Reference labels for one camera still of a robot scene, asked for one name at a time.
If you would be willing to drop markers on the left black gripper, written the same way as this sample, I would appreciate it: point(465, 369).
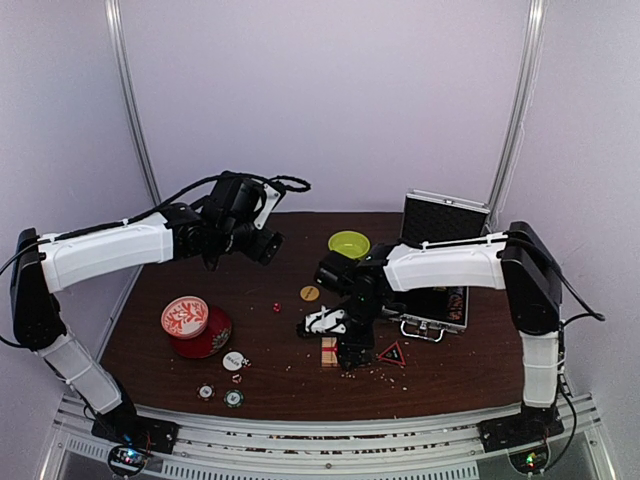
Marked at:
point(264, 249)

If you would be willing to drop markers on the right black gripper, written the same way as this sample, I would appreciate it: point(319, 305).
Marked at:
point(355, 356)

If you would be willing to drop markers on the red banded card deck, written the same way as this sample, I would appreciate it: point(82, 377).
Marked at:
point(329, 352)

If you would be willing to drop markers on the black red triangle card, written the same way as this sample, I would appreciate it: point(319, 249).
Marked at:
point(393, 354)

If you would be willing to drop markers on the aluminium poker chip case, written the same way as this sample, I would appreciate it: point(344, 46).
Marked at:
point(434, 223)

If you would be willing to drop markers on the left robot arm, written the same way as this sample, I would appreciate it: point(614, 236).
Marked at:
point(231, 218)

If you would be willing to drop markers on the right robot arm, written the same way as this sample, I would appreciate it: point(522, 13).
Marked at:
point(515, 261)

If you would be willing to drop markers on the yellow round button chip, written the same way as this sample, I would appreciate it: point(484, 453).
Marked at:
point(309, 293)

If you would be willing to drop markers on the green plastic bowl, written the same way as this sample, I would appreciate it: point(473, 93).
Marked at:
point(351, 244)

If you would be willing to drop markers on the mixed chip stack in case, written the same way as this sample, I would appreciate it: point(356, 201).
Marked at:
point(456, 306)

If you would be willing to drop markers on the white dealer button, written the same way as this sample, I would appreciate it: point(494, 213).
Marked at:
point(233, 361)

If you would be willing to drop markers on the green poker chip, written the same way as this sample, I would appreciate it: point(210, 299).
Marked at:
point(233, 398)

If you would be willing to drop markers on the white red poker chip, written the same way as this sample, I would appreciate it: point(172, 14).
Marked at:
point(206, 392)

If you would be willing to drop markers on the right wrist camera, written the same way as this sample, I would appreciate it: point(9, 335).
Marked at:
point(325, 322)

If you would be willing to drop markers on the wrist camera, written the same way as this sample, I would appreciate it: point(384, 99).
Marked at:
point(325, 322)
point(269, 198)

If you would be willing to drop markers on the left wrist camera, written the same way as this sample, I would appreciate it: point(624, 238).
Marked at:
point(269, 198)

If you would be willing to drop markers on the aluminium front rail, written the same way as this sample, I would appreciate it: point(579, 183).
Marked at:
point(434, 447)

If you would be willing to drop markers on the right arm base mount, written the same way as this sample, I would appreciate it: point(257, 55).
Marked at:
point(520, 434)

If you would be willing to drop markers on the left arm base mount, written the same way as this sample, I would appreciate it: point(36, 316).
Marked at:
point(143, 433)

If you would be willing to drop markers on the left aluminium frame post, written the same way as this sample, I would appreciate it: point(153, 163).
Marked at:
point(133, 118)

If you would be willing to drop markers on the aluminium frame post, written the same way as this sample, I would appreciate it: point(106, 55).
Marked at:
point(524, 92)
point(133, 118)

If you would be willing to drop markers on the right aluminium frame post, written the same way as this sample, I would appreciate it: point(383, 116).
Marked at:
point(524, 92)

